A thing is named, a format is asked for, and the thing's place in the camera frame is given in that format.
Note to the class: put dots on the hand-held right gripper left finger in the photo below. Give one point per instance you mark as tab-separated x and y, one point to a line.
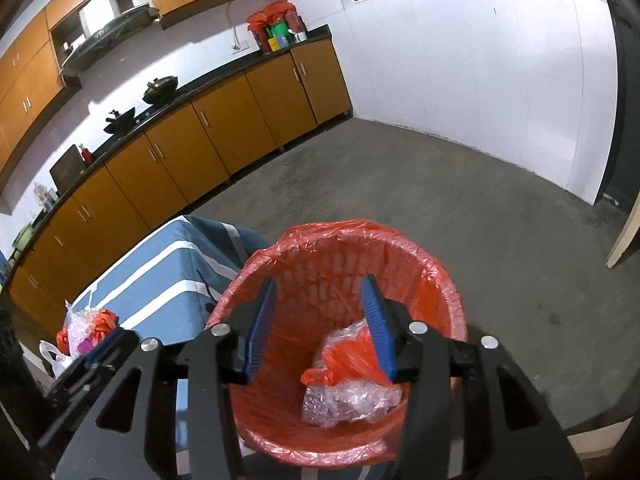
257	330

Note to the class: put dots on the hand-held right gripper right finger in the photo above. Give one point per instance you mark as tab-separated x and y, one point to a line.
377	330

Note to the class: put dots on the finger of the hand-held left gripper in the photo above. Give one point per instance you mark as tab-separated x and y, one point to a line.
105	347

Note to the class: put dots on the red plastic bag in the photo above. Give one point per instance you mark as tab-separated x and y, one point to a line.
105	320
270	14
345	357

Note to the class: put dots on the clear bubble wrap bag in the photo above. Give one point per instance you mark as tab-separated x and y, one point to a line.
82	327

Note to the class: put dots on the white plastic bag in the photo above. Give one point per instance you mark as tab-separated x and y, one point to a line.
52	357

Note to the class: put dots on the orange plastic bin liner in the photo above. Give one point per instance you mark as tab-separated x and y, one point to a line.
435	280

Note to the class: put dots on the clear plastic bag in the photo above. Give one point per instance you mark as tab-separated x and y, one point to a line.
345	402

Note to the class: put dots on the red plastic lattice wastebasket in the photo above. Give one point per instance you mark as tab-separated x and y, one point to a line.
320	270

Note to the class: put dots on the green basin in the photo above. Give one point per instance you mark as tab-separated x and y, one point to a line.
22	240

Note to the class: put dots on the clear glass jar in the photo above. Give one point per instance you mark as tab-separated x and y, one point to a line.
44	195

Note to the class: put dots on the dark wooden cutting board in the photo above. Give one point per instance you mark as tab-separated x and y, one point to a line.
67	170

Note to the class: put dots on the small red bottle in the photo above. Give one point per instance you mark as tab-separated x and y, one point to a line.
88	156

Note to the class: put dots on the row of wooden base cabinets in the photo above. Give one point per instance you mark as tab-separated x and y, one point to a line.
220	130

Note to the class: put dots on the black wok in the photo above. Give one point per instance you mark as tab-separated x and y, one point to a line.
122	122

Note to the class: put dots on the black kitchen countertop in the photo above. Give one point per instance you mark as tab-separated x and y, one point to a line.
225	75

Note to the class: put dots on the black pot with lid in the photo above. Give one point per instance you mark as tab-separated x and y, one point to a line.
160	91

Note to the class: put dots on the yellow box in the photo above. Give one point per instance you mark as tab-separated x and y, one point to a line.
273	45

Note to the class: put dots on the dark red bottle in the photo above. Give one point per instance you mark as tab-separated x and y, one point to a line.
260	40

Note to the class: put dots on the white mug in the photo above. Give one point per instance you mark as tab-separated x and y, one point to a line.
300	37

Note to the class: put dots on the green container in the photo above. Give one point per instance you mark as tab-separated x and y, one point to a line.
281	30

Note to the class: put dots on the tall red bottle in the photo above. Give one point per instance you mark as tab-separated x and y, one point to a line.
297	24

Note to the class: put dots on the red plastic bag over bottles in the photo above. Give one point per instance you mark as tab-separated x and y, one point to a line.
270	14

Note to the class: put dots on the dark door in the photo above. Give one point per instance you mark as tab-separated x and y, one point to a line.
627	110

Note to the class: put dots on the steel range hood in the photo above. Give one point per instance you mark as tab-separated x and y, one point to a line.
100	12

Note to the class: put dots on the unpainted wooden frame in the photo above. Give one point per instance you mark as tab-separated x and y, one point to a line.
625	240

